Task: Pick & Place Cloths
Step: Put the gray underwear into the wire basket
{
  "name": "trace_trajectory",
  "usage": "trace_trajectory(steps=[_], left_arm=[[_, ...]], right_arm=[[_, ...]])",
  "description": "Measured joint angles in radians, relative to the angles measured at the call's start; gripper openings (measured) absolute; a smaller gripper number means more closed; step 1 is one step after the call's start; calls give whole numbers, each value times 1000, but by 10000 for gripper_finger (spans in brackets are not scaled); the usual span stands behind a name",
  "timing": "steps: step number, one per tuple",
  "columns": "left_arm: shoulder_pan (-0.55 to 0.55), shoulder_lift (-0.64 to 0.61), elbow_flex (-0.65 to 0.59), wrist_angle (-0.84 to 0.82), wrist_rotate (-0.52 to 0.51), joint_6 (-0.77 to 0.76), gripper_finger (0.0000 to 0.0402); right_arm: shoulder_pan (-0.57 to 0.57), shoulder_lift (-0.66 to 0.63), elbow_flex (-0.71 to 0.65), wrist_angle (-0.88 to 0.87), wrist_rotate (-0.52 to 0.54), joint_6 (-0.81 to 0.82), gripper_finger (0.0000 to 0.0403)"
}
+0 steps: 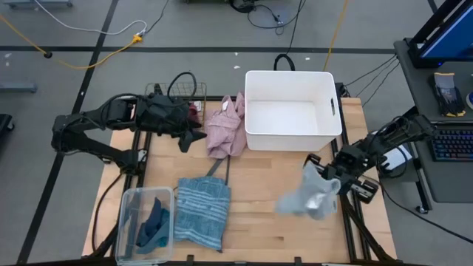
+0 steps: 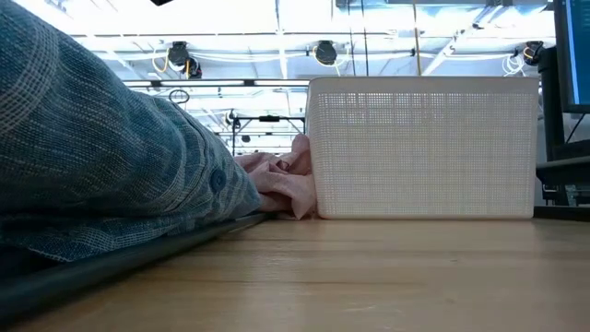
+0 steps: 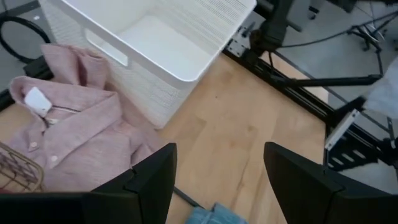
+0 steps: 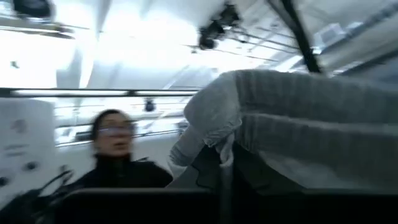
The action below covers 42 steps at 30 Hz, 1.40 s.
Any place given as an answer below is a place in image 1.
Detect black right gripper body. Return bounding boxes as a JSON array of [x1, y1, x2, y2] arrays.
[[304, 147, 380, 204]]

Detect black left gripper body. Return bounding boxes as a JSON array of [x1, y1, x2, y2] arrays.
[[142, 94, 193, 137]]

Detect maroon cloth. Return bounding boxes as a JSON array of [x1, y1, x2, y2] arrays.
[[187, 102, 203, 129]]

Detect pink cloth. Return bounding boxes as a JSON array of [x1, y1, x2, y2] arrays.
[[204, 91, 248, 160]]

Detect grey clothes hanger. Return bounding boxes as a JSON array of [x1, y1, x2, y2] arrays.
[[205, 155, 231, 185]]

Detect light grey cloth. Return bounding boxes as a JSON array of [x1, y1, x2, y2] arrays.
[[275, 162, 341, 222]]

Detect blue striped towel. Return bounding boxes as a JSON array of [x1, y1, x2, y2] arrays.
[[173, 177, 232, 251]]

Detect slate blue cloth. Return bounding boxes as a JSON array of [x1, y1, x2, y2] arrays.
[[135, 217, 171, 255]]

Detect white plastic bin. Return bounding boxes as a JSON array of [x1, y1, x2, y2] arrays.
[[244, 69, 344, 152]]

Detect grey computer desk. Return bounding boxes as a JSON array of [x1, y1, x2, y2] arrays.
[[370, 36, 473, 215]]

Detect clear plastic container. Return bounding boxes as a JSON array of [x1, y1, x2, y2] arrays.
[[114, 187, 175, 266]]

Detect black backlit keyboard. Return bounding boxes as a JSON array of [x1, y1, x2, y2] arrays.
[[428, 125, 473, 163]]

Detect grey black work gloves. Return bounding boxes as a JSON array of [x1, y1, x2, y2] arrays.
[[432, 72, 466, 117]]

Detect grey furniture foot bar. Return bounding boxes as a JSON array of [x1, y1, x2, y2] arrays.
[[0, 83, 38, 93]]

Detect black object on floor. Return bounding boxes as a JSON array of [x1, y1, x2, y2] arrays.
[[0, 113, 15, 134]]

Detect computer monitor blue screen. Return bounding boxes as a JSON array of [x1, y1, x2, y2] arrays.
[[408, 0, 473, 69]]

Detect bronze wire basket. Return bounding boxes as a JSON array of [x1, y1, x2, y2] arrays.
[[143, 81, 208, 131]]

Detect black metal table frame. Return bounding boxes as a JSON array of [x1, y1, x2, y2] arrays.
[[88, 83, 392, 266]]

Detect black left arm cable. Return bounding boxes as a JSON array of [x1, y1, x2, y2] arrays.
[[167, 71, 197, 100]]

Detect long yellow floor cable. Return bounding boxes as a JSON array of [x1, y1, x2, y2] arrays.
[[0, 13, 143, 70]]

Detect black cable across floor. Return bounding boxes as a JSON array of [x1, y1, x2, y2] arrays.
[[364, 173, 473, 245]]

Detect black cables to desk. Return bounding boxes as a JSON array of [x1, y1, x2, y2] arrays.
[[343, 54, 401, 108]]

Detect black cable beside table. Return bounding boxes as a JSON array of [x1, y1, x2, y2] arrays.
[[91, 171, 125, 252]]

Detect white floor cable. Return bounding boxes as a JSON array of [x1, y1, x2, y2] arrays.
[[35, 0, 148, 37]]

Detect black looped cable behind bin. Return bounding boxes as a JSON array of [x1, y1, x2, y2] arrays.
[[273, 53, 296, 72]]

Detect straight yellow floor cable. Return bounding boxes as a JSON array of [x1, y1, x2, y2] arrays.
[[323, 0, 350, 71]]

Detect black tangled floor cables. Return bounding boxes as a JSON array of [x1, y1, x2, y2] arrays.
[[228, 0, 307, 55]]

